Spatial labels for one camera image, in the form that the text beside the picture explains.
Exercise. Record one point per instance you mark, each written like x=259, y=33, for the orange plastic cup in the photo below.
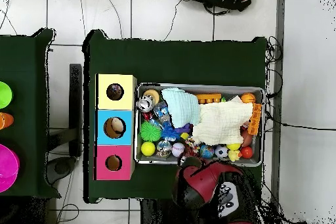
x=5, y=120

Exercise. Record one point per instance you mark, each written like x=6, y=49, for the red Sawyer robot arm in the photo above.
x=202, y=182

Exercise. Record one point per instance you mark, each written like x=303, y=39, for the green-clothed side table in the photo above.
x=23, y=76

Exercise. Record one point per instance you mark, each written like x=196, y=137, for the wooden three-hole box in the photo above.
x=115, y=105

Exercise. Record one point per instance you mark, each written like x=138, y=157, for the green spiky ball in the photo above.
x=151, y=131

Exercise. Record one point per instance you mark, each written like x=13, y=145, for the magenta plastic bowl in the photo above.
x=8, y=166

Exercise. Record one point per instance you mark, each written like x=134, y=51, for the mint green muslin cloth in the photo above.
x=181, y=107

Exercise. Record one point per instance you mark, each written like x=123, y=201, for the yellow ball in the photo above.
x=148, y=148

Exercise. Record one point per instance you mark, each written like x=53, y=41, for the orange plastic toy block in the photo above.
x=208, y=98

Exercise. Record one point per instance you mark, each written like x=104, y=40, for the dark green table cloth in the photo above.
x=183, y=61

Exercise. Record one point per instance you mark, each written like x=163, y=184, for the crushed drink can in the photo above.
x=145, y=103

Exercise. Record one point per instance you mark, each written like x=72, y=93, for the orange plastic grid tray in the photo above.
x=254, y=119

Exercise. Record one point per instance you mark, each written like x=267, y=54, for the orange toy basketball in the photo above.
x=248, y=97

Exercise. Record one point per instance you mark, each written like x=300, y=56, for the silver mesh bin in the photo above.
x=210, y=87

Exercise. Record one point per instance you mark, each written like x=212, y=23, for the white baseball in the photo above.
x=178, y=150

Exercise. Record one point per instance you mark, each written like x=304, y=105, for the cream muslin cloth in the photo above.
x=223, y=124

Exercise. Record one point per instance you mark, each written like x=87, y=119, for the blue spiky ball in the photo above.
x=169, y=133

